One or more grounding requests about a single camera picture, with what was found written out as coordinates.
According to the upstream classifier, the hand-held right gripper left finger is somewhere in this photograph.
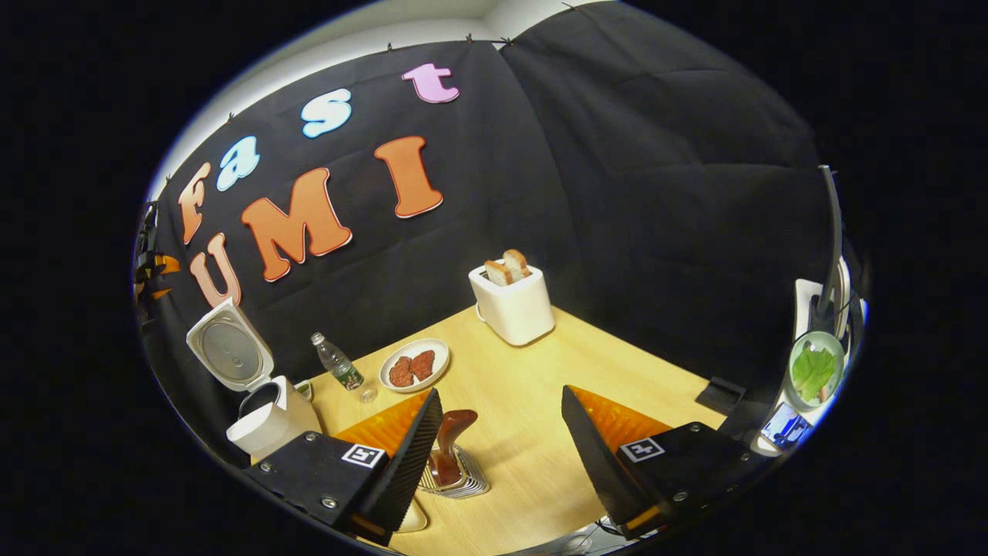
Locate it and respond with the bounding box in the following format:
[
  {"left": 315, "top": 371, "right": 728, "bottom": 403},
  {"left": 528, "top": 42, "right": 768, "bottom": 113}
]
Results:
[{"left": 243, "top": 388, "right": 445, "bottom": 548}]

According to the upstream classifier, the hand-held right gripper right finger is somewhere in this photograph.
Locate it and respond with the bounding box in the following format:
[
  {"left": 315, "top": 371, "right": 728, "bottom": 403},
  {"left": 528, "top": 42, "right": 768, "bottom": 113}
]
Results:
[{"left": 560, "top": 385, "right": 773, "bottom": 541}]

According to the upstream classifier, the metal wire chopstick holder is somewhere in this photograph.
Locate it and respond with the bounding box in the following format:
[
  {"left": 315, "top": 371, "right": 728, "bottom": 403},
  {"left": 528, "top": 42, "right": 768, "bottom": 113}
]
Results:
[{"left": 417, "top": 444, "right": 492, "bottom": 500}]

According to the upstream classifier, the white rice cooker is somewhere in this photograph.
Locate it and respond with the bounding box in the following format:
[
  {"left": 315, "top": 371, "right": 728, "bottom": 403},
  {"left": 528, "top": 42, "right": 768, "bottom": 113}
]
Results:
[{"left": 185, "top": 297, "right": 323, "bottom": 464}]

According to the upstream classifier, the cream square dish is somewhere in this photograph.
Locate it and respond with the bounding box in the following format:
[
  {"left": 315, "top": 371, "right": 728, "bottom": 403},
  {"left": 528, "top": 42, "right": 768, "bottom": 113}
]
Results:
[{"left": 394, "top": 498, "right": 429, "bottom": 534}]

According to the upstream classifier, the clear plastic water bottle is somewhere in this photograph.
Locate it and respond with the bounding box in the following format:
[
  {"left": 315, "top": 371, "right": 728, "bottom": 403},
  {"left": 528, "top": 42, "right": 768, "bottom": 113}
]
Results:
[{"left": 310, "top": 332, "right": 365, "bottom": 392}]

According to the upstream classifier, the white round plate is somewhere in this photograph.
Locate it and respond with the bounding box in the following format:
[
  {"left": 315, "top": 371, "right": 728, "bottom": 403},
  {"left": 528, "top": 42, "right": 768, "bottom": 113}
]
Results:
[{"left": 378, "top": 338, "right": 451, "bottom": 394}]

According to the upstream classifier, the small black flat object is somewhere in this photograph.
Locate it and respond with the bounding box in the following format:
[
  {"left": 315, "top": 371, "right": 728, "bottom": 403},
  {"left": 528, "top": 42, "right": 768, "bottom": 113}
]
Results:
[{"left": 695, "top": 376, "right": 747, "bottom": 415}]

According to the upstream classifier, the white toaster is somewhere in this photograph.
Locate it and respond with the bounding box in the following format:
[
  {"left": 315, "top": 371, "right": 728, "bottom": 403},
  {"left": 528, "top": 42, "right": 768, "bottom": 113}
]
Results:
[{"left": 468, "top": 263, "right": 556, "bottom": 347}]

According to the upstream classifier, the phone with lit screen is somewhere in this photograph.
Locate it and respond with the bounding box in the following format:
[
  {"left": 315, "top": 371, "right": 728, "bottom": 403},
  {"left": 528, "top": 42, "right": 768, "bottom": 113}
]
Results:
[{"left": 760, "top": 402, "right": 813, "bottom": 450}]

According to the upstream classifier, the green bowl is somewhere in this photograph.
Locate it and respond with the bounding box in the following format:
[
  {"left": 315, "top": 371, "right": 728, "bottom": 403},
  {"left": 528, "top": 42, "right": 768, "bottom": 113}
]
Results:
[{"left": 786, "top": 331, "right": 847, "bottom": 409}]

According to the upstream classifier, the green leafy vegetable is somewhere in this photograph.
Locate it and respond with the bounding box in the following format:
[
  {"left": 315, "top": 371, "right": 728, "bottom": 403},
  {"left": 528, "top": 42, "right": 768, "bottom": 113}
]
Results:
[{"left": 793, "top": 347, "right": 837, "bottom": 402}]

